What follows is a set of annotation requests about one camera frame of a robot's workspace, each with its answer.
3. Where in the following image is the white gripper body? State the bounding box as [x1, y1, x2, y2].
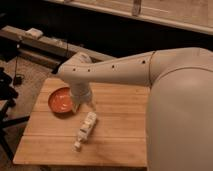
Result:
[70, 83, 92, 103]

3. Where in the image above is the black cable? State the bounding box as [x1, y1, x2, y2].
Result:
[13, 36, 23, 78]

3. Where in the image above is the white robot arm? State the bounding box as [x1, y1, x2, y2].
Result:
[58, 48, 213, 171]

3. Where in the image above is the black tripod stand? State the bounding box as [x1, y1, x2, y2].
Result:
[0, 67, 29, 161]

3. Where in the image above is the orange ceramic bowl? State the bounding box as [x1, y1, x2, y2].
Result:
[48, 87, 73, 114]

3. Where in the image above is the white plastic bottle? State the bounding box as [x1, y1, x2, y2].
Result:
[74, 112, 97, 151]

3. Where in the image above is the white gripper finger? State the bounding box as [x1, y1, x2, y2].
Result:
[87, 100, 96, 111]
[73, 101, 80, 113]

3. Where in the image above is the white box on ledge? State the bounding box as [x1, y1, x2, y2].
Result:
[26, 28, 43, 38]

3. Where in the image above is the black power adapter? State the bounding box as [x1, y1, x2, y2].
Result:
[13, 76, 22, 85]

